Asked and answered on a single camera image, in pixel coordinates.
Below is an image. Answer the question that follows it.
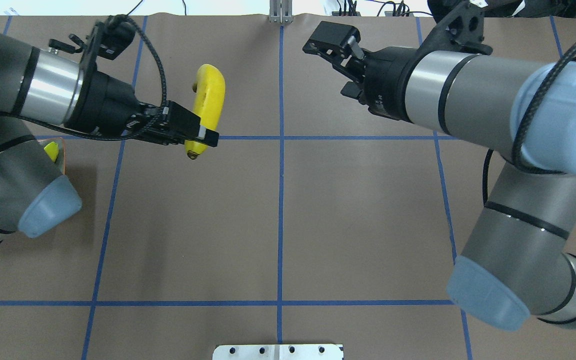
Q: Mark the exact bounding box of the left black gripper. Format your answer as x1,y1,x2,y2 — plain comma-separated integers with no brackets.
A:
62,70,219,148

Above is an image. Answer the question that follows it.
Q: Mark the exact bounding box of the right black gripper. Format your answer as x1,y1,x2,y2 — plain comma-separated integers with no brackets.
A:
302,21,418,122

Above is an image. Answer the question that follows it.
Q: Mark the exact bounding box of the yellow banana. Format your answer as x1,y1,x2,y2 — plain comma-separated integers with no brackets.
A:
43,141,60,163
192,64,226,132

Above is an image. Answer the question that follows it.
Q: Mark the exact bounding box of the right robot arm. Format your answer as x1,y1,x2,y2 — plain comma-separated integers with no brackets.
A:
302,14,576,331

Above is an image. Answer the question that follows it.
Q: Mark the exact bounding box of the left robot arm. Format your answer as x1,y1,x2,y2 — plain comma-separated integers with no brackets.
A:
0,14,223,244

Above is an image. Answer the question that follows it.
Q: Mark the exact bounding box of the grey square plate orange rim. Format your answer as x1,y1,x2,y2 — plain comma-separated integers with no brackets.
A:
0,136,66,174

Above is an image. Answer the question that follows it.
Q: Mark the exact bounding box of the aluminium frame post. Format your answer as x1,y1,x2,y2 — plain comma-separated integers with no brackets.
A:
268,0,294,26

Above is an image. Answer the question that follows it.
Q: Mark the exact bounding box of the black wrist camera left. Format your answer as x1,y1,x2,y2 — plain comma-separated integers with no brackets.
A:
48,15,137,76

